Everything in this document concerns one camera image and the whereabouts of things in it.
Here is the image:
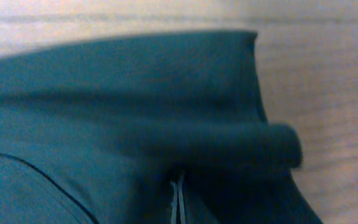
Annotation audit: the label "black leggings with red waistband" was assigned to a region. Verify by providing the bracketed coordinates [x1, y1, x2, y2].
[0, 30, 320, 224]

